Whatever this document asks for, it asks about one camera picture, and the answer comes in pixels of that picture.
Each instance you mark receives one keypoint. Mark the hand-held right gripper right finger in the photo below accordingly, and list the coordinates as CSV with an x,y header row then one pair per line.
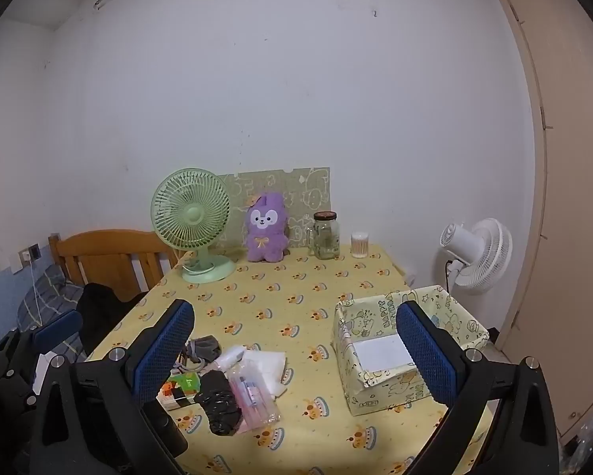
x,y
427,361

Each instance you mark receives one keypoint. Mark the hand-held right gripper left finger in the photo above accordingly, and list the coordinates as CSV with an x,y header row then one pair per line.
x,y
160,356

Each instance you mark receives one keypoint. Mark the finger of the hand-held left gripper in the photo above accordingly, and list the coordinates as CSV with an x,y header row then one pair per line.
x,y
56,329

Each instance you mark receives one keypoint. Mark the small green packet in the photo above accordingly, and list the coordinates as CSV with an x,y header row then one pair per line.
x,y
187,382

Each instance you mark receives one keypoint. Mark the plaid blue bedding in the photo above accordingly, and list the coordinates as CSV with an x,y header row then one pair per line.
x,y
48,292

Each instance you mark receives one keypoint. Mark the colourful printed packet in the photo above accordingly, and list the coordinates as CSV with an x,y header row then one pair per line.
x,y
171,397

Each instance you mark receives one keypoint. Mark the white paper sheet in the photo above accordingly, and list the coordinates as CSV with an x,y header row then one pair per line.
x,y
380,351

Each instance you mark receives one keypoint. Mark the black clothing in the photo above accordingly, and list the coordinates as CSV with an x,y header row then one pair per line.
x,y
103,311

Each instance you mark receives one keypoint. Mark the black lace cloth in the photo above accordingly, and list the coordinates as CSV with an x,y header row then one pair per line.
x,y
217,403

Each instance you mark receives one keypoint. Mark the clear plastic packet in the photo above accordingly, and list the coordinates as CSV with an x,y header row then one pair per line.
x,y
254,396

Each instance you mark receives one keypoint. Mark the white tissue pack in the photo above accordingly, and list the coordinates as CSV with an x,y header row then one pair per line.
x,y
269,363

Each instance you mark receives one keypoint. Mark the white standing fan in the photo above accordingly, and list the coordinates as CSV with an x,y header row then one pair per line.
x,y
484,257

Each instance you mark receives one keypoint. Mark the cotton swab container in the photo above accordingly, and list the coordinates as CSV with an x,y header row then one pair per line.
x,y
360,246

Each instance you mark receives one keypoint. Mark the green desk fan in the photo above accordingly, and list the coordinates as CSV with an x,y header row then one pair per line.
x,y
192,215

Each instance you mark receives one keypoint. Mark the glass jar with dark lid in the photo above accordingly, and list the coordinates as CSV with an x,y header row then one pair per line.
x,y
326,240

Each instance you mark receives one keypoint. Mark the purple plush toy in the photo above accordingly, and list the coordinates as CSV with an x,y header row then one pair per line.
x,y
266,237

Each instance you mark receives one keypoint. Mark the clear plastic bag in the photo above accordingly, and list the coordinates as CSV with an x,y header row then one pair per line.
x,y
588,448

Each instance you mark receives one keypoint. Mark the printed cardboard board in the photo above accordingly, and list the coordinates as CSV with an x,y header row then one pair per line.
x,y
306,193

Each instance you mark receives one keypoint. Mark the beige door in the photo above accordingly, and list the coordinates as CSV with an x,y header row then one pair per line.
x,y
573,158

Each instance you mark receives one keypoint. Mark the wall socket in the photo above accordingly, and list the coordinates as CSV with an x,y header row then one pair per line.
x,y
29,256

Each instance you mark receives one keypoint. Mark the white wall fixture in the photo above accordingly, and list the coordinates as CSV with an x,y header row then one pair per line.
x,y
103,2

